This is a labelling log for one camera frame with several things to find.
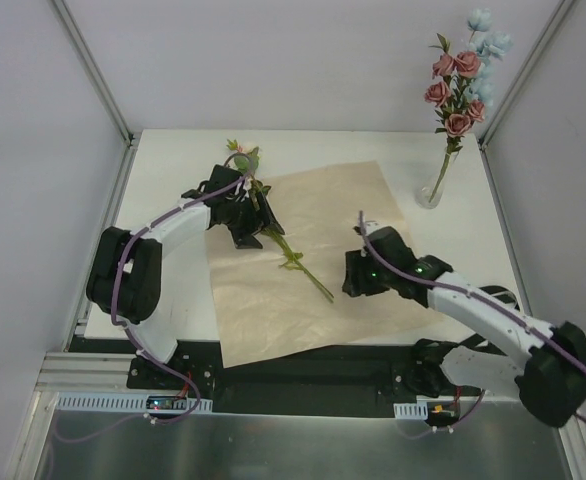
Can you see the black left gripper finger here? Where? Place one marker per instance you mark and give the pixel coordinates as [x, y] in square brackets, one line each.
[246, 238]
[266, 216]

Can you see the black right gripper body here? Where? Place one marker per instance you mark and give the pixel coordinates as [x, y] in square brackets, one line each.
[361, 273]

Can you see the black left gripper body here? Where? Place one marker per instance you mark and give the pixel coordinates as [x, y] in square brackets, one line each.
[252, 220]

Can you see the pink flowers green leaves bunch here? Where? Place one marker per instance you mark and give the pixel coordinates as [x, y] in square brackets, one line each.
[246, 160]

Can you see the peach wrapping paper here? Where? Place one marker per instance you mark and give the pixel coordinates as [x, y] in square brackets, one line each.
[265, 310]

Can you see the dusty pink rose stem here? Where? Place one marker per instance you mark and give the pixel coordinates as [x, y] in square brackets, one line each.
[451, 76]

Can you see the blue artificial flower stem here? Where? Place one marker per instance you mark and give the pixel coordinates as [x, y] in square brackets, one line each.
[489, 45]

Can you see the black printed ribbon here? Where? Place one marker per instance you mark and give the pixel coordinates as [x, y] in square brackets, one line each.
[500, 298]

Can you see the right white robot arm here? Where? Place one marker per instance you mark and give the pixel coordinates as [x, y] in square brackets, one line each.
[542, 365]

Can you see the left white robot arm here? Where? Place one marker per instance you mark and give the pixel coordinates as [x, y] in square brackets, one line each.
[125, 280]

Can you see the clear glass vase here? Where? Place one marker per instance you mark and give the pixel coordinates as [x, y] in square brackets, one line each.
[429, 195]

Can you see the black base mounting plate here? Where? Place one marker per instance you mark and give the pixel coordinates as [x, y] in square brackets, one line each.
[339, 381]

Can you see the left aluminium frame post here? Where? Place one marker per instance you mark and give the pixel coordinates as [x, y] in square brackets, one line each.
[92, 70]

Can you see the right white cable duct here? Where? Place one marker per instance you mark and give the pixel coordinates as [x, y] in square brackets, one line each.
[417, 411]

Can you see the white cable duct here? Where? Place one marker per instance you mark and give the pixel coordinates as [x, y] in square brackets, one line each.
[131, 403]
[417, 411]

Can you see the front aluminium rail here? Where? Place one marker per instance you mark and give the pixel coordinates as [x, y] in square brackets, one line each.
[75, 370]

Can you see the left white cable duct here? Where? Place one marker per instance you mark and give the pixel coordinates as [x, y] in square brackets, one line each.
[131, 403]

